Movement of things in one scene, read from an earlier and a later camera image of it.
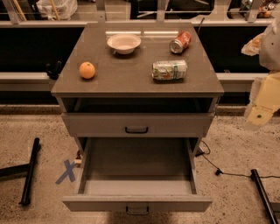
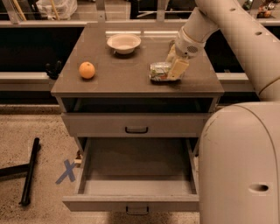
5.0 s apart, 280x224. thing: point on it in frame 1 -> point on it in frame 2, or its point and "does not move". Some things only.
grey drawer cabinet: [138, 81] does not move
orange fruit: [87, 70] does not move
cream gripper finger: [259, 115] -> [178, 69]
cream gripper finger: [253, 46] -> [171, 55]
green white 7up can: [169, 71] does not move
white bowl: [124, 43] does not move
